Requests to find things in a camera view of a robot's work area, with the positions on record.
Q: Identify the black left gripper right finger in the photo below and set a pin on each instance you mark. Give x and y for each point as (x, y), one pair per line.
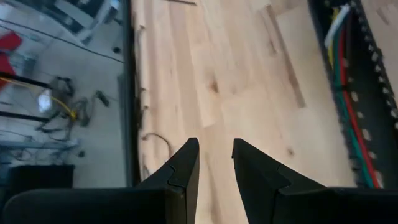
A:
(295, 205)

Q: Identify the white paper sheet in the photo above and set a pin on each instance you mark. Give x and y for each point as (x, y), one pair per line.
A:
(44, 101)

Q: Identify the small black floor object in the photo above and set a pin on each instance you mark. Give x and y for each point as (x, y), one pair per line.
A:
(81, 153)

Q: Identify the red bin shelf rack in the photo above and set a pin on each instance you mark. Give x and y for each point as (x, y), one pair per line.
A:
(7, 46)

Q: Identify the black power strip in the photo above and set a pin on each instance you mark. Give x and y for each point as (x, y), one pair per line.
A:
(102, 98)

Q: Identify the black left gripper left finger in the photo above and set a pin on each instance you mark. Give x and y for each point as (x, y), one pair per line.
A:
(109, 207)

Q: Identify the black floor stand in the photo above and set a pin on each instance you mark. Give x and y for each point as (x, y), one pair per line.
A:
(25, 81)

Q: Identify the black floor box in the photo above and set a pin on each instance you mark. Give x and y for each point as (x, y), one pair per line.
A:
(40, 175)

